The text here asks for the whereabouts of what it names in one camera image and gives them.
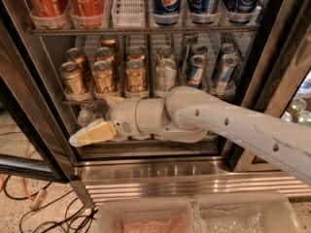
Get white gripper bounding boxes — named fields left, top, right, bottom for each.
left=69, top=96, right=140, bottom=148

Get orange can column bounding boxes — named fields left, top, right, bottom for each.
left=126, top=47, right=145, bottom=61
left=100, top=35, right=120, bottom=54
left=95, top=47, right=120, bottom=80
left=91, top=60, right=117, bottom=94
left=125, top=59, right=148, bottom=93

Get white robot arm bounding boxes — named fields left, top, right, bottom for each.
left=69, top=86, right=311, bottom=184

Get orange can front left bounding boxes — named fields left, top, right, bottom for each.
left=60, top=62, right=86, bottom=95

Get orange can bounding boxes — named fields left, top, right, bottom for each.
left=60, top=62, right=86, bottom=95
left=66, top=48, right=91, bottom=83

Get orange can back left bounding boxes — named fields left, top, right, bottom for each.
left=66, top=48, right=91, bottom=83

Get silver can front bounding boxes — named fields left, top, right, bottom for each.
left=155, top=59, right=177, bottom=92

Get silver can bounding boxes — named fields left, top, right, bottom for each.
left=156, top=46, right=175, bottom=61
left=155, top=59, right=177, bottom=92

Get fridge glass door left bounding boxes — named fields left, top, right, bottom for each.
left=0, top=8, right=75, bottom=183

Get silver can back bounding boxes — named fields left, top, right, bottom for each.
left=156, top=46, right=175, bottom=61

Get red bull can front left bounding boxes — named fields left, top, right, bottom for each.
left=187, top=55, right=207, bottom=88

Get red bull can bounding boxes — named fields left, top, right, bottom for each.
left=190, top=44, right=208, bottom=57
left=187, top=55, right=207, bottom=88
left=179, top=36, right=196, bottom=75
left=213, top=54, right=240, bottom=92
left=217, top=43, right=238, bottom=61

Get red bull can rear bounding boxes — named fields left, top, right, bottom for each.
left=179, top=36, right=196, bottom=75

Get red bull can back left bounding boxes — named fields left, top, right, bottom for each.
left=190, top=44, right=208, bottom=57

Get red bull can front right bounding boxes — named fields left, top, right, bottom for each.
left=213, top=54, right=240, bottom=92

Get red bull can back right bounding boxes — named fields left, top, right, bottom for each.
left=217, top=43, right=238, bottom=61

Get fridge door right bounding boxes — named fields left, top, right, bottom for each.
left=222, top=0, right=311, bottom=173

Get left water bottle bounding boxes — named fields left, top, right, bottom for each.
left=78, top=109, right=100, bottom=128

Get empty white plastic tray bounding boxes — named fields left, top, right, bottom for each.
left=111, top=0, right=145, bottom=28

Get left clear plastic bin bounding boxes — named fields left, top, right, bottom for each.
left=96, top=198, right=198, bottom=233

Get clear plastic bin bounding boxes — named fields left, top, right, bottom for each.
left=96, top=198, right=198, bottom=233
left=194, top=192, right=303, bottom=233

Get right clear plastic bin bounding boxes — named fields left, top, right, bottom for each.
left=194, top=192, right=303, bottom=233

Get middle wire shelf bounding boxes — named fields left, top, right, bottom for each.
left=61, top=94, right=235, bottom=106

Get wire shelf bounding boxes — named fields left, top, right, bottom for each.
left=61, top=94, right=235, bottom=106
left=28, top=25, right=259, bottom=36

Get black cables on floor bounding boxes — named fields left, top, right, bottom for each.
left=0, top=174, right=99, bottom=233

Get orange extension cord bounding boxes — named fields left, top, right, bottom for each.
left=0, top=123, right=48, bottom=211

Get upper wire shelf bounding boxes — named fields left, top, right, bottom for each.
left=28, top=25, right=259, bottom=36

